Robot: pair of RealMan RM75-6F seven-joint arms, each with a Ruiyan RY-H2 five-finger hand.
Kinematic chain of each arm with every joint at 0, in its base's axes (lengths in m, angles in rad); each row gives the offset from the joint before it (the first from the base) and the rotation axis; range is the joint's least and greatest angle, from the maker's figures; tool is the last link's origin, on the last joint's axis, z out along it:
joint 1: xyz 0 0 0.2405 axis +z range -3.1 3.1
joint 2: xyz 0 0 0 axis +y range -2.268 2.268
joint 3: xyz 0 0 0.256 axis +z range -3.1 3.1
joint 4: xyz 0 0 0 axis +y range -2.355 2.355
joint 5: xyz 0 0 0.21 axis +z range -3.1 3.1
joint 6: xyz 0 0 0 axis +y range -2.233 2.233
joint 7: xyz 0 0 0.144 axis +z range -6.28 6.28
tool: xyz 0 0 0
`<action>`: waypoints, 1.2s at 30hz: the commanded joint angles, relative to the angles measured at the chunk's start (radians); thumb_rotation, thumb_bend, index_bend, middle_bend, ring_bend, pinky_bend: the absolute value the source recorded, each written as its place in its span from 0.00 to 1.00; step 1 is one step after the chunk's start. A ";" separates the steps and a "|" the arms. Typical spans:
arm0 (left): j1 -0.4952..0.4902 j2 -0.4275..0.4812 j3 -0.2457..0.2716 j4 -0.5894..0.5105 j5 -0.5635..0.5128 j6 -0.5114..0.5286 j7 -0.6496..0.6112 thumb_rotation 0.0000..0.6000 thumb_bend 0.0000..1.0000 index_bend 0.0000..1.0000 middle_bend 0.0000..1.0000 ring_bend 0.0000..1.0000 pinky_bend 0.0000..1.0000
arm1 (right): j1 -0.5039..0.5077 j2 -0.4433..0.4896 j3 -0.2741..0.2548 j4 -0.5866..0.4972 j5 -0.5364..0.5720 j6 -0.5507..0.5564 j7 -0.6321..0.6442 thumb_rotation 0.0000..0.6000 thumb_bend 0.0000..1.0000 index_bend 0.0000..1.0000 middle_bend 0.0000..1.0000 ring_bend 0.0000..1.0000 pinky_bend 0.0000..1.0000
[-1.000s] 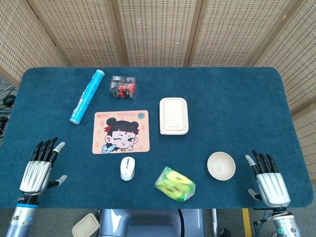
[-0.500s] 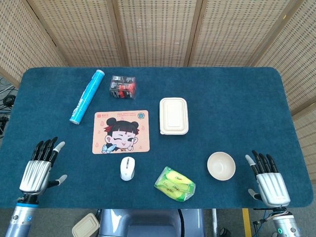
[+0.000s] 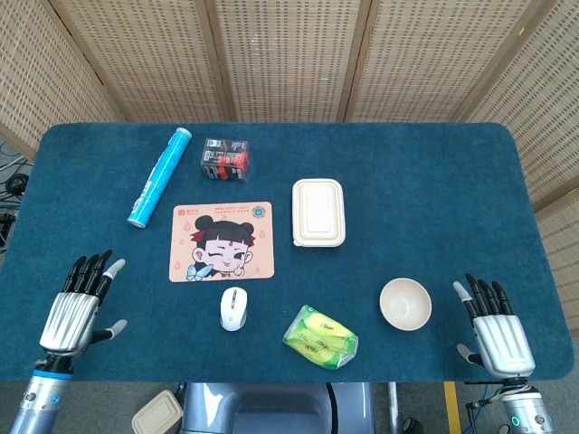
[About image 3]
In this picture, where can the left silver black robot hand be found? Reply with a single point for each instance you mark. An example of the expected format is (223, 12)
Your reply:
(70, 318)

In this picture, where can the woven bamboo folding screen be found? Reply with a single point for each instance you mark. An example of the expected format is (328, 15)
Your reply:
(289, 59)

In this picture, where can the beige lidded lunch box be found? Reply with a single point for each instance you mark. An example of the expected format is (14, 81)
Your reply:
(157, 413)

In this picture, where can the blue table cloth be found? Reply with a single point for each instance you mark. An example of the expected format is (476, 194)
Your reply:
(407, 203)

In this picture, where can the green snack packet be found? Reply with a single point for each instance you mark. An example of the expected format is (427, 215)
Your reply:
(321, 339)

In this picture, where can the beige round bowl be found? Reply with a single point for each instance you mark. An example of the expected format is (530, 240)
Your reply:
(405, 305)

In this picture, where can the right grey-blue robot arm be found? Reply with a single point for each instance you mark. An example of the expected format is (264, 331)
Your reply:
(527, 411)

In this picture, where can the white lidded lunch box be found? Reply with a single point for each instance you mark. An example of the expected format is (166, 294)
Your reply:
(318, 212)

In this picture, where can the blue cylindrical tube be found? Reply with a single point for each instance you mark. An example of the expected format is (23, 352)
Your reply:
(158, 178)

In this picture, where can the white computer mouse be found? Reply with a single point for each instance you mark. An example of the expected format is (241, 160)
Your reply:
(233, 312)

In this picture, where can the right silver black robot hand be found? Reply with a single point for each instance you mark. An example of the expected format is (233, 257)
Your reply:
(502, 343)

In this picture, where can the black caster wheel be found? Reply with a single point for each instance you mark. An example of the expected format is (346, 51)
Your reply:
(410, 426)

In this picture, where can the pink cartoon girl mouse pad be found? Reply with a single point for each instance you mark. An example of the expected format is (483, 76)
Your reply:
(221, 217)

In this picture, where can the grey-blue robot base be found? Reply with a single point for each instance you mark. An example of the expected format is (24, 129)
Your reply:
(271, 409)

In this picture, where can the metal table leg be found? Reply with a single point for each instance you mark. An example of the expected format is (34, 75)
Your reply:
(393, 407)

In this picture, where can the black red clear-wrapped box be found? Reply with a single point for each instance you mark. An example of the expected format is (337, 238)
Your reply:
(225, 160)

